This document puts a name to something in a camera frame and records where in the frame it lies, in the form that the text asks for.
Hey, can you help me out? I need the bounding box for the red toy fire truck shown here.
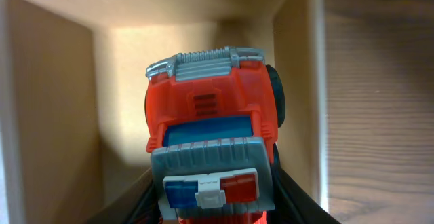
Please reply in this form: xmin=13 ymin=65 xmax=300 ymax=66
xmin=145 ymin=46 xmax=285 ymax=223

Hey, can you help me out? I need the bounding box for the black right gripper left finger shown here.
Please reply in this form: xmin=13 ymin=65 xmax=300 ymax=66
xmin=84 ymin=168 xmax=159 ymax=224

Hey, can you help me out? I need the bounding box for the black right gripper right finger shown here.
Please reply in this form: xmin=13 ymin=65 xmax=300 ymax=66
xmin=271 ymin=145 xmax=340 ymax=224

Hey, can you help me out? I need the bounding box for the white cardboard box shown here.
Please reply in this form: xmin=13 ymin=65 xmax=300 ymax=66
xmin=1 ymin=0 xmax=328 ymax=223

